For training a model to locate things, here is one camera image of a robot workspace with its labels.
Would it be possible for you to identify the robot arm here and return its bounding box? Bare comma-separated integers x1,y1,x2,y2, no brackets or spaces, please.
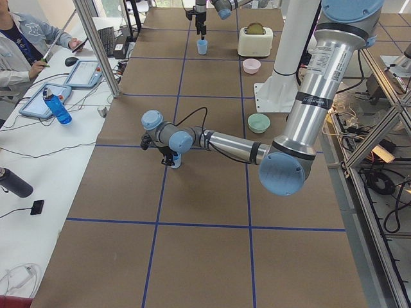
141,1,383,196
186,0,250,40

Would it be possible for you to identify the black computer mouse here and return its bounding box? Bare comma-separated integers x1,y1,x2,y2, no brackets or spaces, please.
64,56,78,67

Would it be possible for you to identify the toast slice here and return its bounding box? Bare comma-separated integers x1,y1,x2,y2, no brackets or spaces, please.
246,22,265,35

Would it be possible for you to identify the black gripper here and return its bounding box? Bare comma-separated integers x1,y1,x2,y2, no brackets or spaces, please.
193,12,206,40
159,146,175,166

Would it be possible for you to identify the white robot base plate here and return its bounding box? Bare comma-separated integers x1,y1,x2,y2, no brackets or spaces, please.
253,70,299,113

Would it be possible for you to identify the seated person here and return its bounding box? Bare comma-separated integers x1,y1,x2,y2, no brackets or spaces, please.
1,1,82,94

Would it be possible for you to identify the light blue cup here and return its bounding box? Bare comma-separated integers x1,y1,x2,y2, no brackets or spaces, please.
171,153,182,169
197,39,208,55

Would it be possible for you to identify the teach pendant near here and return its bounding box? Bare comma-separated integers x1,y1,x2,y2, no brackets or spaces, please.
19,83,72,119

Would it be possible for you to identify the aluminium frame post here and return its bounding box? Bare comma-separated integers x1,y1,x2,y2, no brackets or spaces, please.
73,0,120,98

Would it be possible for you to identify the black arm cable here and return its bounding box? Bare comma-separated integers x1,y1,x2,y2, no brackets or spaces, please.
140,107,258,165

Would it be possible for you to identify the small black puck device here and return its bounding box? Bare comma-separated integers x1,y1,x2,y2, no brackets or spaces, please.
30,200,44,216

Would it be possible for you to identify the green bowl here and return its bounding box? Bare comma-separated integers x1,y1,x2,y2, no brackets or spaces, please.
247,113,270,133

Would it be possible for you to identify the black keyboard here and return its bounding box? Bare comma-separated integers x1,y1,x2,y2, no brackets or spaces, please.
97,26,115,57

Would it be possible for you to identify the teach pendant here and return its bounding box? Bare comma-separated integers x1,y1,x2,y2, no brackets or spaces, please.
64,60,102,89
19,83,72,119

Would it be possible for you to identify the teach pendant far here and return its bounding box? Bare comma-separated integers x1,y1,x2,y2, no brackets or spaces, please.
64,60,102,89

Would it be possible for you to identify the black bottle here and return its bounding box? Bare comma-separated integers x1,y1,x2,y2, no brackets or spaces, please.
1,167,33,198

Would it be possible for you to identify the pink bowl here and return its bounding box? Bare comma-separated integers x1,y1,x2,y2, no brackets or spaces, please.
242,58,261,74

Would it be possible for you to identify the blue water bottle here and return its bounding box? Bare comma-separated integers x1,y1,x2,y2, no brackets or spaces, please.
42,87,72,124

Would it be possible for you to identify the aluminium frame rack right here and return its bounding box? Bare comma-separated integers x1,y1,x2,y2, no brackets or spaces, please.
320,12,411,308

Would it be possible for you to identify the cream toaster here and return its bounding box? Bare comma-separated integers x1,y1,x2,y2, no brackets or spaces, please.
237,27,274,57

